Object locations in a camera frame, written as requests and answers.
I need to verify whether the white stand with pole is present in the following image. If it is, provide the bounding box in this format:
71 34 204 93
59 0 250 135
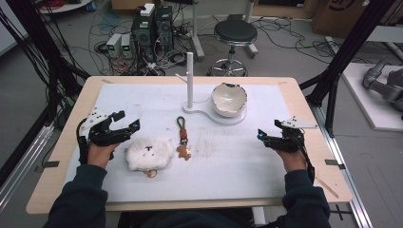
174 51 248 126

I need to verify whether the person's right hand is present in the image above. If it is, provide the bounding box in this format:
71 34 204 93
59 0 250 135
275 149 308 174

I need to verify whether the person's left hand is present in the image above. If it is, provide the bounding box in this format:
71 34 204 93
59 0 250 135
86 142 122 169

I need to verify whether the cardboard box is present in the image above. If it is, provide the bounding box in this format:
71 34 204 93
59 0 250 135
311 0 403 40

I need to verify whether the left hand-held gripper cable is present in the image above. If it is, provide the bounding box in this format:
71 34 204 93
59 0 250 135
75 118 90 166

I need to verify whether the white table mat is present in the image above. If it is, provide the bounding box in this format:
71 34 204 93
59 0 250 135
64 82 293 204

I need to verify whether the white shell-shaped bowl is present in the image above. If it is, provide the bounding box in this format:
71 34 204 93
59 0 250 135
210 82 248 119

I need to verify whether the black frame post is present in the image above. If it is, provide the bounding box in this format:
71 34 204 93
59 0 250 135
298 0 400 138
0 0 91 188

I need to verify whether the white floor board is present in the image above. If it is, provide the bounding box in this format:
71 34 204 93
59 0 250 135
341 62 403 132

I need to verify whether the white fluffy plush pouch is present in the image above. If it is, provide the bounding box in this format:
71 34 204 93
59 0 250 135
125 136 175 179

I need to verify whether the black round stool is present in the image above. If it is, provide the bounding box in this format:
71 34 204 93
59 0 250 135
206 18 259 77

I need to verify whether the wooden table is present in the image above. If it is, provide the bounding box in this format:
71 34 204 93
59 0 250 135
26 75 354 216

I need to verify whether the person's lap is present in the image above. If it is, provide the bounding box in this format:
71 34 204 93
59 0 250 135
117 207 255 228

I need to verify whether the grey power supply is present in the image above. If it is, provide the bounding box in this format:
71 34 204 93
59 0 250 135
120 33 133 59
106 32 124 59

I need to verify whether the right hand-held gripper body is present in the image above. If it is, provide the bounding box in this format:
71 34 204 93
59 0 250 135
264 115 318 153

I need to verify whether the black computer tower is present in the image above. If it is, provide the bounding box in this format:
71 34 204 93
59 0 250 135
154 4 175 55
130 12 157 63

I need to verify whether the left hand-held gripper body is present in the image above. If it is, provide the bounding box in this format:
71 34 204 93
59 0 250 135
79 107 132 147

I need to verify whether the brown bear keychain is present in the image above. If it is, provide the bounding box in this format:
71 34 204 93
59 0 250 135
176 115 193 162

